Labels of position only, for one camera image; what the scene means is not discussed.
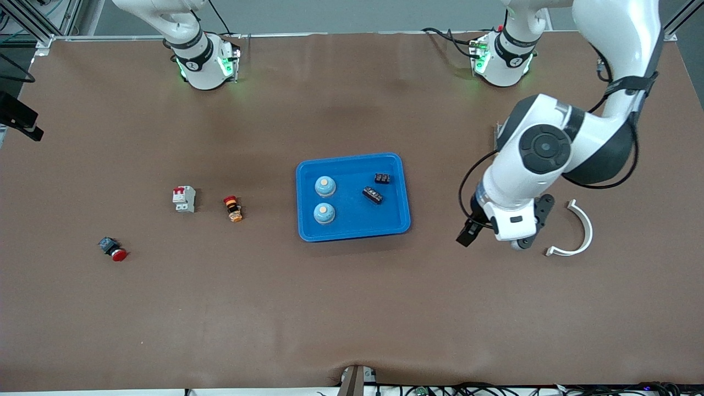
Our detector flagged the orange and red push button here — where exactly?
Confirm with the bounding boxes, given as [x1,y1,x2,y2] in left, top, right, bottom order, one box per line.
[223,195,244,223]

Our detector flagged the black cable at arm base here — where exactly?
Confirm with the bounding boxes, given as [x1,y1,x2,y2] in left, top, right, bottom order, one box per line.
[421,26,480,58]

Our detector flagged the black cable bundle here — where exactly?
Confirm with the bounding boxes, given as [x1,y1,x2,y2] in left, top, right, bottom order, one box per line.
[379,382,683,396]

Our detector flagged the aluminium table frame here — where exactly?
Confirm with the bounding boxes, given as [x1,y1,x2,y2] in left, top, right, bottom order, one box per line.
[0,0,704,56]

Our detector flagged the grey metal bracket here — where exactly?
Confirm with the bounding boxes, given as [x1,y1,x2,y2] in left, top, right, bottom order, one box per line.
[337,365,379,396]

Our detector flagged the blue plastic tray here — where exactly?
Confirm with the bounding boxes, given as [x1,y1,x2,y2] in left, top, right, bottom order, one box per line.
[296,153,412,243]

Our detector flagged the white curved plastic clamp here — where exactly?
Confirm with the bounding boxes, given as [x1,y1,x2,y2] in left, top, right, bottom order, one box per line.
[545,199,594,257]

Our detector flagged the white circuit breaker red switch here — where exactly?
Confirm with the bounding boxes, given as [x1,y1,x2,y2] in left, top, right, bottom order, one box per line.
[173,185,196,213]

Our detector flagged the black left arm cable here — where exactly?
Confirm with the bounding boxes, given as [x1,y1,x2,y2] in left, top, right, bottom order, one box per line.
[458,44,641,221]

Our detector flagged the black switch red mushroom button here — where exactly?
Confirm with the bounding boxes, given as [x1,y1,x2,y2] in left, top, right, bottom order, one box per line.
[98,236,129,262]

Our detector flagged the brown table mat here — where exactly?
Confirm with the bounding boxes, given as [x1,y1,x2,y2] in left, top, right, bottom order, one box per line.
[0,30,704,392]

